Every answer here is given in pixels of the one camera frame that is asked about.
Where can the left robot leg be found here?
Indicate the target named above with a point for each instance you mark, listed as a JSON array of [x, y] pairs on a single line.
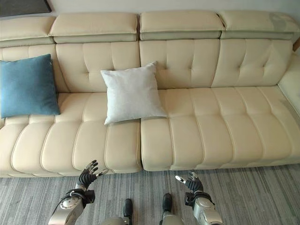
[[122, 214]]

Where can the dark framed wall picture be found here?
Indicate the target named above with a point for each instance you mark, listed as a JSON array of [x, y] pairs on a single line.
[[24, 7]]

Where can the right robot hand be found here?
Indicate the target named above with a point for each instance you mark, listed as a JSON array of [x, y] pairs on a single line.
[[194, 182]]

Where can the light grey square cushion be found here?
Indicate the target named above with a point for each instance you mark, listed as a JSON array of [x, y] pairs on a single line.
[[133, 92]]

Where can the right robot leg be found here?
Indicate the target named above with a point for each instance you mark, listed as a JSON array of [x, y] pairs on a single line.
[[167, 211]]

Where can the cream leather sofa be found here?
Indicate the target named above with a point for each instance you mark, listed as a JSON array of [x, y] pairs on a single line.
[[150, 93]]

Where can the blue square cushion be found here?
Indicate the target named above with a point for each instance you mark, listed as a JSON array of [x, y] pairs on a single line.
[[27, 86]]

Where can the robot leg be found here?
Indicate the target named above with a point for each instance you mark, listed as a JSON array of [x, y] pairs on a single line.
[[122, 214], [167, 211]]

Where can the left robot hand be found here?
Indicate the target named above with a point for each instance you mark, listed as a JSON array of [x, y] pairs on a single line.
[[87, 177]]

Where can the grey striped carpet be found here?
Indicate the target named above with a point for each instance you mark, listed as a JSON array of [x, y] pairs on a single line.
[[150, 199]]

